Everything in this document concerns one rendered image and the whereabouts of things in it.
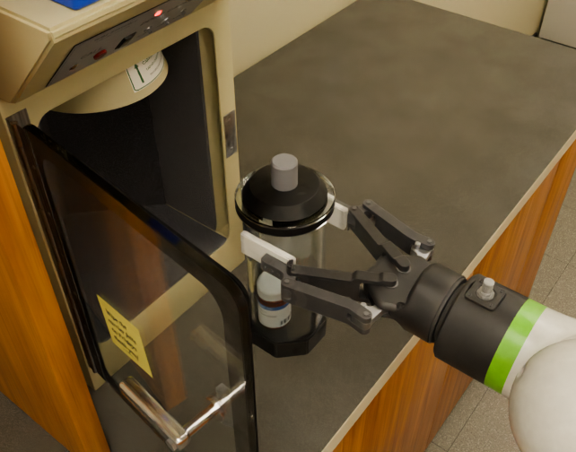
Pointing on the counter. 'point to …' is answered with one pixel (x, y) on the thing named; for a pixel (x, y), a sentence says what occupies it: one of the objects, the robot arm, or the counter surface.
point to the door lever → (149, 406)
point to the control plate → (109, 39)
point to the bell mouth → (120, 88)
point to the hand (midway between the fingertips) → (288, 225)
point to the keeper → (230, 134)
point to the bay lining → (152, 140)
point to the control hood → (45, 38)
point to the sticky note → (125, 335)
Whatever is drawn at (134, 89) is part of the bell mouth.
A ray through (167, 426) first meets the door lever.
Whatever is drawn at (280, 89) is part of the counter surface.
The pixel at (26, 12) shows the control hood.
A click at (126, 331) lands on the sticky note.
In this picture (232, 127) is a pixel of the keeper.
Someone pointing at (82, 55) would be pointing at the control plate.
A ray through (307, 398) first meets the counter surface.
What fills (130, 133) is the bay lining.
